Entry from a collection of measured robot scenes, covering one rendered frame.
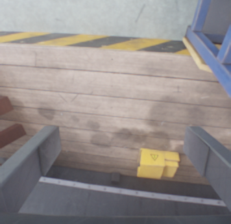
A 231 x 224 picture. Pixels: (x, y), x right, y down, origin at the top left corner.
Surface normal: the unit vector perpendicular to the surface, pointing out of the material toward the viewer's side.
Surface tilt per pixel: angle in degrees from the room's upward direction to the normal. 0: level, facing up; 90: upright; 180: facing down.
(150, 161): 90
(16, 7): 0
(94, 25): 0
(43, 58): 0
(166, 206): 90
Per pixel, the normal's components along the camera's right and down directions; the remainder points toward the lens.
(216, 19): -0.13, 0.64
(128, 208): 0.02, -0.76
